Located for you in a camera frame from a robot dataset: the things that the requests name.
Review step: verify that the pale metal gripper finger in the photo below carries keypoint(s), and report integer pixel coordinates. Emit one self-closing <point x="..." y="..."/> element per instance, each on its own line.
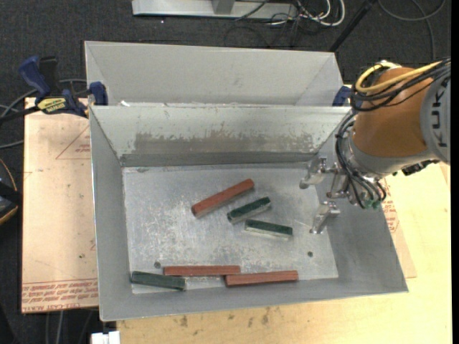
<point x="324" y="215"/>
<point x="316" y="172"/>

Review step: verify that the dark green flat block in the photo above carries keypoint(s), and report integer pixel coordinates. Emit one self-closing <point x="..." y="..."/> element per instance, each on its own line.
<point x="157" y="280"/>
<point x="249" y="209"/>
<point x="269" y="229"/>

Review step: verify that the red-brown flat block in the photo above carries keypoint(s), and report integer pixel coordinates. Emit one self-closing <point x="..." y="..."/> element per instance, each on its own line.
<point x="261" y="278"/>
<point x="222" y="198"/>
<point x="202" y="270"/>

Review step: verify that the grey metal bin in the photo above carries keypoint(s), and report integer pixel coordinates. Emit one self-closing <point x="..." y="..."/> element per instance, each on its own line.
<point x="172" y="210"/>

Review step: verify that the black cylinder on white bracket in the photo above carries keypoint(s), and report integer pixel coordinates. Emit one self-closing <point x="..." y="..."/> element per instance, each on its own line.
<point x="414" y="169"/>

